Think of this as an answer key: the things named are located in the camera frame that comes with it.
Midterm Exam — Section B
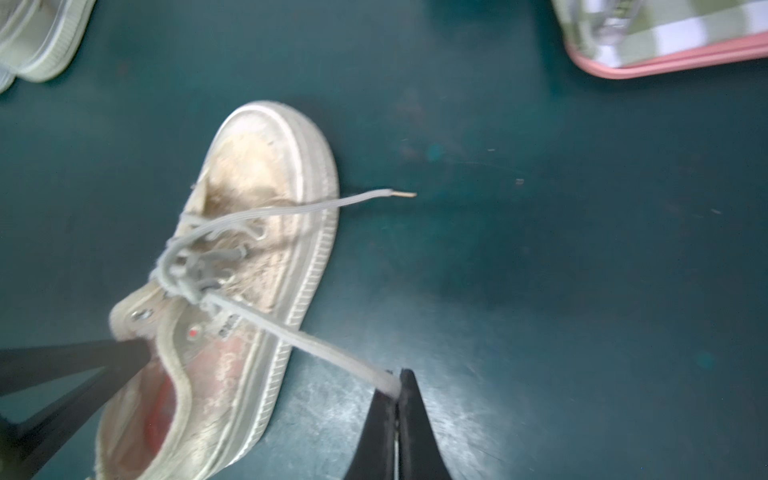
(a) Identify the pink plastic tray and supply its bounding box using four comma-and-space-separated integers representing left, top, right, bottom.
566, 32, 767, 80

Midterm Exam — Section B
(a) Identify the beige sneaker by white pair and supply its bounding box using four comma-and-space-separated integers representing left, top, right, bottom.
1, 0, 95, 90

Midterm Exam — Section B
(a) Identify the wooden handled metal spatula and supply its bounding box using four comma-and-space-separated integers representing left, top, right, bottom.
573, 0, 643, 46

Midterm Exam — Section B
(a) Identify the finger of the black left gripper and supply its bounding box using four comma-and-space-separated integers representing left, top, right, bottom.
0, 338, 152, 480

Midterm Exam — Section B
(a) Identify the green white checkered cloth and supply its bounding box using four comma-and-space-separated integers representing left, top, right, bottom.
552, 1, 767, 68

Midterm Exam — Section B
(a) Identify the red insole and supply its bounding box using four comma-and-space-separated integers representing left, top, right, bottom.
143, 375, 176, 456

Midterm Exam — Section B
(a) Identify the beige sneaker with red insole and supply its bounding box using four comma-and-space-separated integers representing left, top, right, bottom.
94, 101, 402, 479

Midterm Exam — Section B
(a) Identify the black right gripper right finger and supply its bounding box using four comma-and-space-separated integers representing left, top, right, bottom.
397, 369, 452, 480

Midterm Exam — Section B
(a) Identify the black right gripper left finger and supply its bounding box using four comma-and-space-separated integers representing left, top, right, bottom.
344, 390, 397, 480

